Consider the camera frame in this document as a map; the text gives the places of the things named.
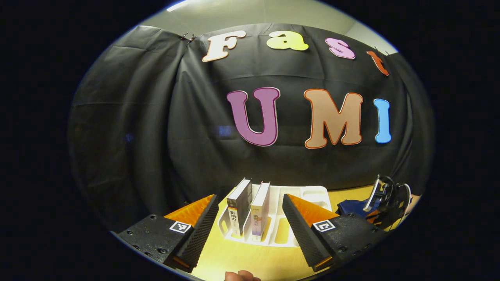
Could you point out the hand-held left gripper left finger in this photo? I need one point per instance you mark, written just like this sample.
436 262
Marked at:
203 230

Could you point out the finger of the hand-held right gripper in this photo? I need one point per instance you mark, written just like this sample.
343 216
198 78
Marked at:
373 217

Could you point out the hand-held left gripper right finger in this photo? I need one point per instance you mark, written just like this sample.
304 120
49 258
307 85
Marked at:
300 234

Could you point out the white bookshelf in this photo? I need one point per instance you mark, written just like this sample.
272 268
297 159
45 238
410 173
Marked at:
281 230

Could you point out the blue schoolbag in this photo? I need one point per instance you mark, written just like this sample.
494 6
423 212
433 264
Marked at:
349 207

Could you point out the dark cover book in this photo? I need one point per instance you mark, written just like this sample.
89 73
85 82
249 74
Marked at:
239 207

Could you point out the white and purple book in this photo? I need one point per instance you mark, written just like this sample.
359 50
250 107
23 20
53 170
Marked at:
259 210

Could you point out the black backdrop cloth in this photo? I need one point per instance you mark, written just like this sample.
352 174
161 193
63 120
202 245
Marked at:
156 117

